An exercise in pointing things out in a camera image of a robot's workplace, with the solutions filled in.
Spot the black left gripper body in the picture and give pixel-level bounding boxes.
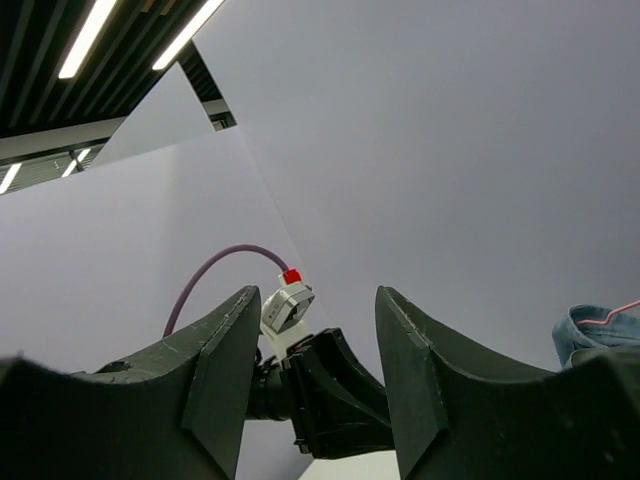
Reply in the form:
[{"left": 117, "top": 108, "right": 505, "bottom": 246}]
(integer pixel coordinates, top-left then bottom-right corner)
[{"left": 281, "top": 328, "right": 348, "bottom": 458}]

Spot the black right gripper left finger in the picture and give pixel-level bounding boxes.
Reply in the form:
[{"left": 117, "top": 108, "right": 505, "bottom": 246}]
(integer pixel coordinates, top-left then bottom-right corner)
[{"left": 1, "top": 286, "right": 261, "bottom": 479}]

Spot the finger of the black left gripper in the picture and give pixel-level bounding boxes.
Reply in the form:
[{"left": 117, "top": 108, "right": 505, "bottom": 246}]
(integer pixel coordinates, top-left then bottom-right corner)
[{"left": 319, "top": 329, "right": 393, "bottom": 456}]

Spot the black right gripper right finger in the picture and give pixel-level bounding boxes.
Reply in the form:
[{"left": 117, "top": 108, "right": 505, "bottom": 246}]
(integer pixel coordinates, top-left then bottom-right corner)
[{"left": 375, "top": 286, "right": 639, "bottom": 479}]

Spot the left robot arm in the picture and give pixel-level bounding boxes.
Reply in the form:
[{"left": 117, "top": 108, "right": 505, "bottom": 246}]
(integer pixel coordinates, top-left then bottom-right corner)
[{"left": 246, "top": 328, "right": 394, "bottom": 460}]

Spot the blue denim skirt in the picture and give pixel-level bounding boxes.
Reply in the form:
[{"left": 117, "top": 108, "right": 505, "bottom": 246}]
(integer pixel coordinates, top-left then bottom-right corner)
[{"left": 551, "top": 304, "right": 639, "bottom": 371}]

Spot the ceiling light strip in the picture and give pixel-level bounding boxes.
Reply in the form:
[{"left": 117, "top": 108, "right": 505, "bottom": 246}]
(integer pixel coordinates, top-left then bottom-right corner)
[
  {"left": 152, "top": 0, "right": 224, "bottom": 71},
  {"left": 58, "top": 0, "right": 117, "bottom": 80}
]

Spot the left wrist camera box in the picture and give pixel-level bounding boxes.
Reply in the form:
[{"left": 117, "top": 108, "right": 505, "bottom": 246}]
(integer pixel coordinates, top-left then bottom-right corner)
[{"left": 260, "top": 269, "right": 315, "bottom": 363}]

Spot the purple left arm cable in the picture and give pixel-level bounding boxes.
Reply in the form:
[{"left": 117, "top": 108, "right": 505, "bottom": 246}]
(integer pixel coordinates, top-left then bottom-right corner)
[{"left": 162, "top": 243, "right": 289, "bottom": 339}]

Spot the pink wire hanger rear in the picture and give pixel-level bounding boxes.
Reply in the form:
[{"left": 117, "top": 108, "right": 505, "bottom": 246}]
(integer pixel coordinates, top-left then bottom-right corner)
[{"left": 576, "top": 300, "right": 640, "bottom": 326}]

